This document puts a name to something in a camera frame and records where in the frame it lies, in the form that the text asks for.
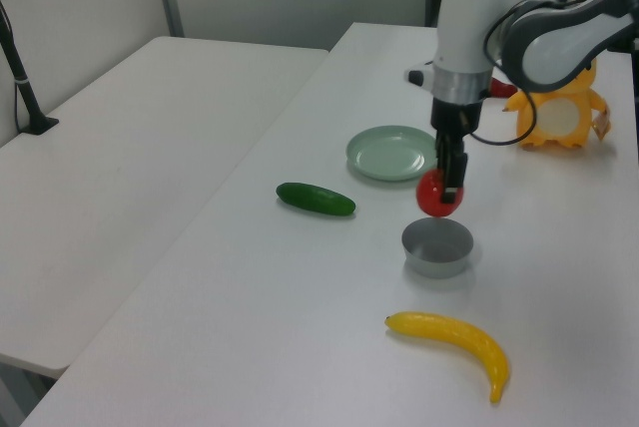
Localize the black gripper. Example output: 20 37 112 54
430 96 488 202

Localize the red tomato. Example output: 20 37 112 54
415 169 465 219

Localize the small grey bowl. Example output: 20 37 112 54
401 216 475 279

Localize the pale green plate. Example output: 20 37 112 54
345 125 439 183

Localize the red chili pepper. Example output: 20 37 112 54
488 76 519 99

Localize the orange plush toy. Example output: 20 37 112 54
502 55 613 150

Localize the green cucumber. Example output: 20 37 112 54
275 182 357 218

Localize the yellow banana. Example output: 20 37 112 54
383 310 511 404

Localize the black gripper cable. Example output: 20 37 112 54
468 0 550 147

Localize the black camera stand pole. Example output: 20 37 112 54
0 0 60 135

